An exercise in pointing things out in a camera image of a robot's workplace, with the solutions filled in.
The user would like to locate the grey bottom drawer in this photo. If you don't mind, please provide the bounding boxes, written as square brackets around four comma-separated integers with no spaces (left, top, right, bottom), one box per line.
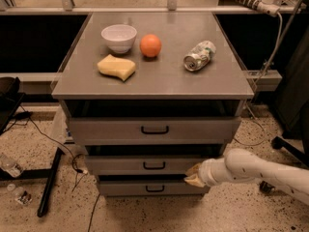
[98,181,210,196]

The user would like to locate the orange fruit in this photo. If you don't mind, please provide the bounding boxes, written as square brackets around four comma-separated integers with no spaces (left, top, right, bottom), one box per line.
[140,34,161,57]

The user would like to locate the grey drawer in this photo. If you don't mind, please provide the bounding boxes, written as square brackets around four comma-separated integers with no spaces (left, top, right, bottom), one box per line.
[98,181,210,196]
[85,155,205,175]
[68,117,240,146]

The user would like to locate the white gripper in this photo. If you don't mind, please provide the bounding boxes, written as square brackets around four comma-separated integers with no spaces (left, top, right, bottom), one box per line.
[184,159,227,188]

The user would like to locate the grey top drawer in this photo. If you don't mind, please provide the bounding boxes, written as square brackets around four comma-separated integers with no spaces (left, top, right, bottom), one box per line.
[68,117,240,146]

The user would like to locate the grey drawer cabinet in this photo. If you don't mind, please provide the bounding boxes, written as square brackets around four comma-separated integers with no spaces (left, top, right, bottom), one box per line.
[52,12,253,183]

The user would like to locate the small litter wrapper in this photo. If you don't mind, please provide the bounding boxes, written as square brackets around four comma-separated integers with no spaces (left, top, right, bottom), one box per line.
[14,190,32,205]

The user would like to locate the white ceramic bowl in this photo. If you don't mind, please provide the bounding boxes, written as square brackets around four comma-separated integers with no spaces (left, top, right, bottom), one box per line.
[101,24,137,53]

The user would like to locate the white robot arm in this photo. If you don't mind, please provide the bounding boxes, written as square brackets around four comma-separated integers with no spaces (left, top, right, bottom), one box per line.
[184,148,309,205]

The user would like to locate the white power cable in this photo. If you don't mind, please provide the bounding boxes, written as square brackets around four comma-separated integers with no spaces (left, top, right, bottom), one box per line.
[233,13,284,147]

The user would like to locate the black stand frame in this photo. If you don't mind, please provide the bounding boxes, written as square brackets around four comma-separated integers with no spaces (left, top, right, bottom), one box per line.
[0,77,64,218]

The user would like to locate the black office chair base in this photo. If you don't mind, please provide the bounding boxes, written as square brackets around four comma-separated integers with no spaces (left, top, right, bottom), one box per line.
[259,135,309,194]

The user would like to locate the crushed silver soda can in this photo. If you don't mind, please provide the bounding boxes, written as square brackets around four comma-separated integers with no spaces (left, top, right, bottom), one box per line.
[183,41,216,72]

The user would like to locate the white power strip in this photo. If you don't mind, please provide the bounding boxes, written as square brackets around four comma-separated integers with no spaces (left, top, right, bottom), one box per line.
[235,0,280,16]

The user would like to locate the black floor cable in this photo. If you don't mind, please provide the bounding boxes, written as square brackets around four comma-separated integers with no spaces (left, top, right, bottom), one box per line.
[18,105,101,232]

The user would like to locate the yellow sponge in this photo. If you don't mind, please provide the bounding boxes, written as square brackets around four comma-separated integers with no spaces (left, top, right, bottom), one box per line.
[97,54,136,81]

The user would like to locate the clear plastic bottle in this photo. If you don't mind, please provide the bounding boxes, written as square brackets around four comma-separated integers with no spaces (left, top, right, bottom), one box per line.
[0,155,23,178]

